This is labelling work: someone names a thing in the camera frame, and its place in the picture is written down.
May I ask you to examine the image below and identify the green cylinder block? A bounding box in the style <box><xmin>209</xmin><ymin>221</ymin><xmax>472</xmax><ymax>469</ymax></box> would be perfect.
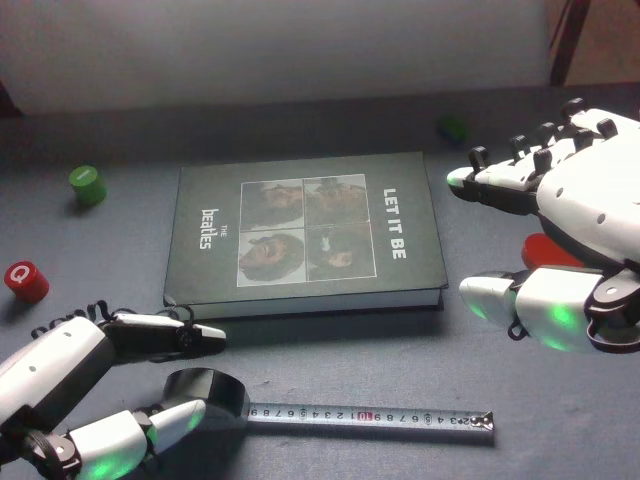
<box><xmin>68</xmin><ymin>164</ymin><xmax>108</xmax><ymax>205</ymax></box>

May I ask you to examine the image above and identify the grey table cloth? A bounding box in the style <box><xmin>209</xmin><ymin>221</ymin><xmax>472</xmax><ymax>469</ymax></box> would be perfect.
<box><xmin>0</xmin><ymin>82</ymin><xmax>640</xmax><ymax>480</ymax></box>

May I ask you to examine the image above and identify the brown wooden furniture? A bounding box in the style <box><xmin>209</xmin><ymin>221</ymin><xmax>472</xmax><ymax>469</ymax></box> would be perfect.
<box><xmin>547</xmin><ymin>0</ymin><xmax>640</xmax><ymax>87</ymax></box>

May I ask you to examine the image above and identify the grey tape measure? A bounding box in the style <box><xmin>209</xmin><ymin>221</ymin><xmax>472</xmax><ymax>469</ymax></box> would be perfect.
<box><xmin>160</xmin><ymin>367</ymin><xmax>497</xmax><ymax>435</ymax></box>

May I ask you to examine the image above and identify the red cylinder block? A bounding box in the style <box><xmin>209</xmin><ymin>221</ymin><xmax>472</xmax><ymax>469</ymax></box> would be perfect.
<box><xmin>3</xmin><ymin>260</ymin><xmax>50</xmax><ymax>304</ymax></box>

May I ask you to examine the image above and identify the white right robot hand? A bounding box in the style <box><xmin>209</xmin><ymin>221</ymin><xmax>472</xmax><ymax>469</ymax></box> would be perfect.
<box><xmin>446</xmin><ymin>97</ymin><xmax>640</xmax><ymax>357</ymax></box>

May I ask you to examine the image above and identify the black hardcover book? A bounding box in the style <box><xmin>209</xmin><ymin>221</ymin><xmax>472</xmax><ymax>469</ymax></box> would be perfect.
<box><xmin>162</xmin><ymin>151</ymin><xmax>450</xmax><ymax>321</ymax></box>

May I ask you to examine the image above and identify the green and blue toy block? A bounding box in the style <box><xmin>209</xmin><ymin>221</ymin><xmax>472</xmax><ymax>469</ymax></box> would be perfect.
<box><xmin>437</xmin><ymin>115</ymin><xmax>469</xmax><ymax>146</ymax></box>

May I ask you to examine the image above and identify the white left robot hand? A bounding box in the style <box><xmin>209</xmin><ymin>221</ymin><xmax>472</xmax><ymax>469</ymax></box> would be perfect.
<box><xmin>0</xmin><ymin>299</ymin><xmax>227</xmax><ymax>480</ymax></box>

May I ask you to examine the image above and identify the red heart block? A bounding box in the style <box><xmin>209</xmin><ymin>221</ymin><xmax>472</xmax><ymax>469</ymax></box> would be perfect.
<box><xmin>521</xmin><ymin>232</ymin><xmax>586</xmax><ymax>271</ymax></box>

